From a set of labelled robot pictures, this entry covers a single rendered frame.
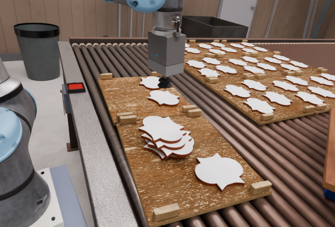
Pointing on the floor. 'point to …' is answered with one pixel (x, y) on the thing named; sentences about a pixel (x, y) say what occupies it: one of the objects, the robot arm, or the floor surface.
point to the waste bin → (39, 50)
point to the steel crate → (211, 28)
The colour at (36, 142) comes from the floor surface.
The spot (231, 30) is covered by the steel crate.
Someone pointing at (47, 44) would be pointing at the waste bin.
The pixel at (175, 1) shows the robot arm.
